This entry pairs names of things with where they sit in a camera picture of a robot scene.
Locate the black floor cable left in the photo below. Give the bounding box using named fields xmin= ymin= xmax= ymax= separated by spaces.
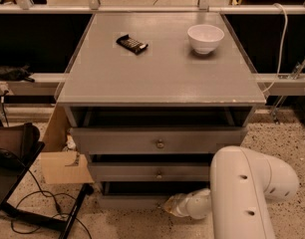
xmin=10 ymin=167 xmax=93 ymax=239

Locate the black cloth on rail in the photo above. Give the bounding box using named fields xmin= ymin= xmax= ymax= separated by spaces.
xmin=0 ymin=65 xmax=35 ymax=83

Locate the grey drawer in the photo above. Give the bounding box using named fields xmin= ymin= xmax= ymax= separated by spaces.
xmin=100 ymin=181 xmax=209 ymax=209
xmin=88 ymin=162 xmax=209 ymax=182
xmin=71 ymin=127 xmax=247 ymax=154

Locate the metal frame railing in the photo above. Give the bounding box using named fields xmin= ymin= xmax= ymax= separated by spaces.
xmin=0 ymin=0 xmax=305 ymax=111

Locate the grey drawer cabinet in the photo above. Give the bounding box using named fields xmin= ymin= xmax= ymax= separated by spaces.
xmin=57 ymin=11 xmax=267 ymax=211

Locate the grey top drawer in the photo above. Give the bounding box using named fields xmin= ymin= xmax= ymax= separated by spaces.
xmin=71 ymin=127 xmax=247 ymax=154

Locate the grey bottom drawer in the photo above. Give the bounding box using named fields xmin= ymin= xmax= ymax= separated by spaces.
xmin=100 ymin=181 xmax=209 ymax=209

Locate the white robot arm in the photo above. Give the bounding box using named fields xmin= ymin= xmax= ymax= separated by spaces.
xmin=163 ymin=146 xmax=299 ymax=239

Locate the grey middle drawer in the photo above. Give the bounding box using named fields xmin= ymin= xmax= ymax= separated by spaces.
xmin=88 ymin=162 xmax=209 ymax=182

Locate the cardboard box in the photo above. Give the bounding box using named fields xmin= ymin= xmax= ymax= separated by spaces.
xmin=41 ymin=106 xmax=94 ymax=184

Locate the white hanging cable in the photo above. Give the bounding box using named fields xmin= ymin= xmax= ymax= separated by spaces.
xmin=261 ymin=2 xmax=290 ymax=95

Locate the white ceramic bowl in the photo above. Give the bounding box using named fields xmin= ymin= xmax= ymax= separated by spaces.
xmin=187 ymin=24 xmax=224 ymax=55

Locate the dark snack bar wrapper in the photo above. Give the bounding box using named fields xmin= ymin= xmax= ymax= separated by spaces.
xmin=116 ymin=35 xmax=149 ymax=55

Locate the black chair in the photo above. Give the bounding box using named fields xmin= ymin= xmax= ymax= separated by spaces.
xmin=0 ymin=120 xmax=94 ymax=239

